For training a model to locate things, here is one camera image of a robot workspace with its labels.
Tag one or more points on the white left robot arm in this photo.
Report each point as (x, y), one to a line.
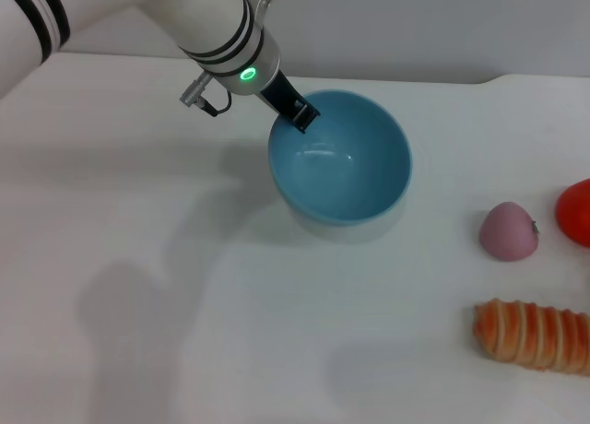
(207, 18)

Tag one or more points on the orange striped toy bread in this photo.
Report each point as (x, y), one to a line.
(530, 336)

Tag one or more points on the red toy tomato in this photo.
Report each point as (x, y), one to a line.
(576, 212)

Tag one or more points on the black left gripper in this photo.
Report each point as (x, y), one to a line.
(279, 94)

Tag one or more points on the pink toy peach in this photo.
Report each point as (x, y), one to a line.
(507, 235)

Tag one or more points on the blue bowl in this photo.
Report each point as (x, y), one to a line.
(341, 180)

